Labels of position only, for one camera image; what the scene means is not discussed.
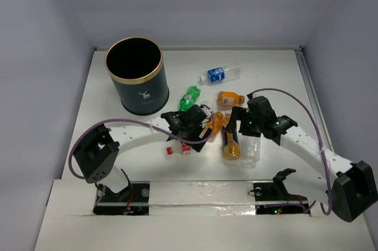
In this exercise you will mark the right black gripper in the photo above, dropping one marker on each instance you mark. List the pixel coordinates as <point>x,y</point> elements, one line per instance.
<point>238,113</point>

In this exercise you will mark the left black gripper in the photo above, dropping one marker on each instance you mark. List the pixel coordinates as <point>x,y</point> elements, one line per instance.
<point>198,134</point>

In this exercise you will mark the red label cola bottle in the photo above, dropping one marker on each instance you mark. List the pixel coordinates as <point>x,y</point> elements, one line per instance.
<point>179,148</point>

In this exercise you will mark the small orange floral bottle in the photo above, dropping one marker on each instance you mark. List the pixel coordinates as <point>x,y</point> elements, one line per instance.
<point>218,124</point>

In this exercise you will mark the clear crushed bottle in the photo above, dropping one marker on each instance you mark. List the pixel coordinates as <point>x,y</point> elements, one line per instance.
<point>250,148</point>

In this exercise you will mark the tall orange blue tea bottle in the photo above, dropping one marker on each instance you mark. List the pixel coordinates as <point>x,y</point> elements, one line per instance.
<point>231,148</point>

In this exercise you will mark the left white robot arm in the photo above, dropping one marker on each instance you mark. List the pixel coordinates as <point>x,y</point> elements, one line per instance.
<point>93,156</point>

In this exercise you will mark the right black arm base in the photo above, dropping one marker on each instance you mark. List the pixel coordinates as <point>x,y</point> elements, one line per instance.
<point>272,198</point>

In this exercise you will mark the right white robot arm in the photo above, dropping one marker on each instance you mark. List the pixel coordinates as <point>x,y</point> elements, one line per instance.
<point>347,188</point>

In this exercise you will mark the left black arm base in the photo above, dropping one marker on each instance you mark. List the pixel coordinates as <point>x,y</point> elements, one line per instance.
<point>132,201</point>

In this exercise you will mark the dark bin with gold rim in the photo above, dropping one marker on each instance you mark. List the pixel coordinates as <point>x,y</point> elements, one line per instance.
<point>136,67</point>

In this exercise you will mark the small orange bottle barcode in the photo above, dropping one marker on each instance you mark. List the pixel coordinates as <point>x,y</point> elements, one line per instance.
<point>229,99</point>

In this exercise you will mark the blue label water bottle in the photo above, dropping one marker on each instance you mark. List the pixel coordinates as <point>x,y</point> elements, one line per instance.
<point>221,74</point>

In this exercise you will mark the green plastic bottle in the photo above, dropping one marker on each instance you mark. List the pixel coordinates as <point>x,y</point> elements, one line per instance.
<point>189,98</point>

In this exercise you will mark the silver foil tape strip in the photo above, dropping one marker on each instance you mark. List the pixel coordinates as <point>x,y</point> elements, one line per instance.
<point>201,198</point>

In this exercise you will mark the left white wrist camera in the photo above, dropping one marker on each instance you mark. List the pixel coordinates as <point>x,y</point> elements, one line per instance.
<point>208,109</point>

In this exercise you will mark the metal rail at table edge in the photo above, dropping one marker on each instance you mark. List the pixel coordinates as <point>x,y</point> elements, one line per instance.
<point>313,100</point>

